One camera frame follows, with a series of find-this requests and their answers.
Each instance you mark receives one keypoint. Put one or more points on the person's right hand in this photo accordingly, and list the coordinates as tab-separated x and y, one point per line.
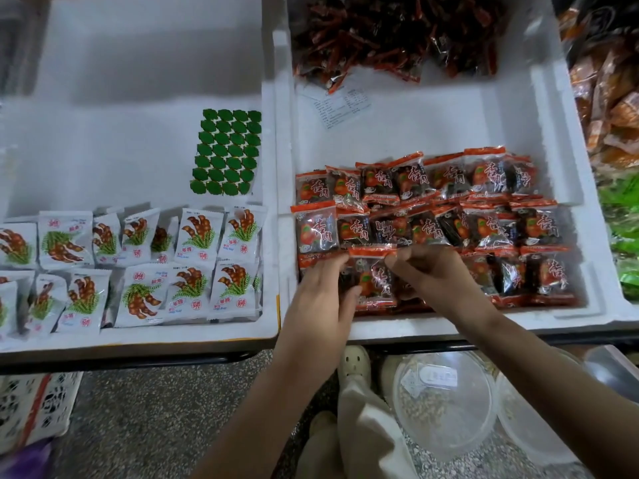
439	279

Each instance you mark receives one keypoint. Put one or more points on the person's left hand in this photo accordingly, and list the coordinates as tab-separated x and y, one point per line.
317	319

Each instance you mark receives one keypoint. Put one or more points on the pile of dark red packets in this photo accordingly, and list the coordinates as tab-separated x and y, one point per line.
439	209

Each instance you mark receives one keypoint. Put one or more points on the pile of green packets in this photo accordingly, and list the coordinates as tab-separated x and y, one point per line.
621	234

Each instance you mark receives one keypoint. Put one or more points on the pile of white printed packets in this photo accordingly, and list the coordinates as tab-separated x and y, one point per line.
130	264

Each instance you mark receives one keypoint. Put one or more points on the pile of brown packets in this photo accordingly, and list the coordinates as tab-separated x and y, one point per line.
599	84

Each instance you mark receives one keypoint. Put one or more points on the person's left forearm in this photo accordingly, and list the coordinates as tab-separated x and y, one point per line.
255	424

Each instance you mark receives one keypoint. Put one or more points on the person's right forearm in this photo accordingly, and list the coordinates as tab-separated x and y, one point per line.
554	399

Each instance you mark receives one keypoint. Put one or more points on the person's right white shoe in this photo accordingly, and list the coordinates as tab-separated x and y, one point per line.
354	366

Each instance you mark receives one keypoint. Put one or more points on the person's white shoe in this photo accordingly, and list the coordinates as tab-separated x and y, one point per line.
354	366
321	424

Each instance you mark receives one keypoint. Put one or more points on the person's left white shoe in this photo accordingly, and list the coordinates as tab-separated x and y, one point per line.
321	424

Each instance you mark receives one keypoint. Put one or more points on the person's beige trousers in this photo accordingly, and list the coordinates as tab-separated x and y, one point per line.
359	439

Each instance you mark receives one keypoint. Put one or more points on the clear round plastic tub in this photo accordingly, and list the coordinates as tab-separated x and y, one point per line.
444	404

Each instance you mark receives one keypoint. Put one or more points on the green leaf-pattern sheet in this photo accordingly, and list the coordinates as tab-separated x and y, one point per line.
228	149

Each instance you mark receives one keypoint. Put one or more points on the clear rectangular plastic tub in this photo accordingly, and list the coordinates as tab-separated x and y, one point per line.
614	369

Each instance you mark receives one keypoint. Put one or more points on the small white paper slip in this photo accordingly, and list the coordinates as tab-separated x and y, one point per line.
335	104

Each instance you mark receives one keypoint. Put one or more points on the white red printed carton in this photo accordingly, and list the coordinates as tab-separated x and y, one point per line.
35	406

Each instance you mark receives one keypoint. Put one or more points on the purple packet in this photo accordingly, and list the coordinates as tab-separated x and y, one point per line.
25	462

